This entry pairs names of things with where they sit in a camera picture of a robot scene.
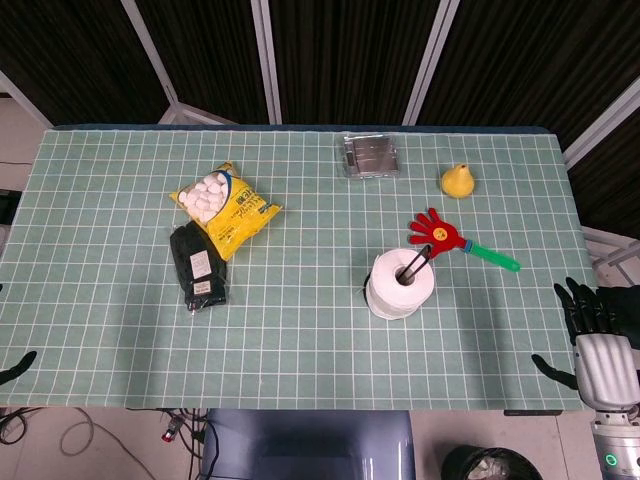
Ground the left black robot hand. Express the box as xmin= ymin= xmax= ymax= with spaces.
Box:
xmin=0 ymin=350 xmax=39 ymax=387

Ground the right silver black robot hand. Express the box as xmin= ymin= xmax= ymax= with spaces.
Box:
xmin=531 ymin=277 xmax=640 ymax=413

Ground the white toilet paper roll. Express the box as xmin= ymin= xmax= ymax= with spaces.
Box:
xmin=368 ymin=248 xmax=435 ymax=322

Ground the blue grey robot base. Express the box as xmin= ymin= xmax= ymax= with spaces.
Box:
xmin=199 ymin=408 xmax=417 ymax=480

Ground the red hand clapper toy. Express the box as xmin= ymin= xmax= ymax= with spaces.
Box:
xmin=408 ymin=208 xmax=521 ymax=274

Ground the black trash bin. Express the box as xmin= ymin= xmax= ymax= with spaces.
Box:
xmin=441 ymin=444 xmax=544 ymax=480

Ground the black box on floor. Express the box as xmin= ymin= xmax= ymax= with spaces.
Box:
xmin=0 ymin=189 xmax=22 ymax=226

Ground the red black plug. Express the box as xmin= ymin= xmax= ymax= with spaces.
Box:
xmin=159 ymin=417 xmax=184 ymax=444

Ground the dark folding screen panel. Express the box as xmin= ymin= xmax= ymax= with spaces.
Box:
xmin=404 ymin=0 xmax=640 ymax=154
xmin=564 ymin=79 xmax=640 ymax=232
xmin=122 ymin=0 xmax=281 ymax=126
xmin=252 ymin=0 xmax=459 ymax=126
xmin=0 ymin=0 xmax=179 ymax=126

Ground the black packaged cloth item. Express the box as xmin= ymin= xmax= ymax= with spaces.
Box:
xmin=168 ymin=220 xmax=229 ymax=313

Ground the yellow pear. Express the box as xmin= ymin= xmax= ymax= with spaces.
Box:
xmin=440 ymin=163 xmax=477 ymax=200

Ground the yellow marshmallow bag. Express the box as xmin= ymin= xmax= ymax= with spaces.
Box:
xmin=169 ymin=160 xmax=285 ymax=262

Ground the green white grid tablecloth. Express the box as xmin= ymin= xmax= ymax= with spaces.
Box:
xmin=0 ymin=127 xmax=626 ymax=412

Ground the black floor cable bundle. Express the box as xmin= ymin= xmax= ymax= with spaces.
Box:
xmin=0 ymin=407 xmax=44 ymax=446

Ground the grey floor cable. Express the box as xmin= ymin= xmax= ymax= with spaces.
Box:
xmin=59 ymin=407 xmax=157 ymax=480

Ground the white metal frame foot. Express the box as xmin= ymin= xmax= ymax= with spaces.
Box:
xmin=582 ymin=225 xmax=640 ymax=287

